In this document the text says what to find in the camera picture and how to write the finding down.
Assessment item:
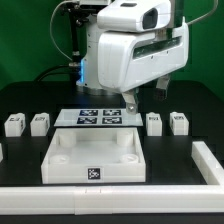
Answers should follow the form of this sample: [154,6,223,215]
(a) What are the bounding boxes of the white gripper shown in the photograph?
[98,23,189,114]

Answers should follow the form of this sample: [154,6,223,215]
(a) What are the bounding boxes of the white square tabletop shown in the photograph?
[41,128,146,184]

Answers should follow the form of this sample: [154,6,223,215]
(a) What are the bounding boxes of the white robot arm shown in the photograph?
[79,0,189,114]

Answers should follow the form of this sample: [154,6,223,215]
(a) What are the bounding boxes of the white marker plate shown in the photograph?
[54,108,143,127]

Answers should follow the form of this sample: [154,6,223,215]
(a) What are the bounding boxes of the white L-shaped fence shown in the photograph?
[0,141,224,215]

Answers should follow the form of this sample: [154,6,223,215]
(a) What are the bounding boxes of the white part at left edge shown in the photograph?
[0,143,3,163]

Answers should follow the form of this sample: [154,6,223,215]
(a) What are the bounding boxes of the black cables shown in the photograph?
[34,6,83,83]

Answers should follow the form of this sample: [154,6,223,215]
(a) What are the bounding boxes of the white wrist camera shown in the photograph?
[97,0,171,33]

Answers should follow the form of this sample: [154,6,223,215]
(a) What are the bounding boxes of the grey cable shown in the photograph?
[49,0,81,63]

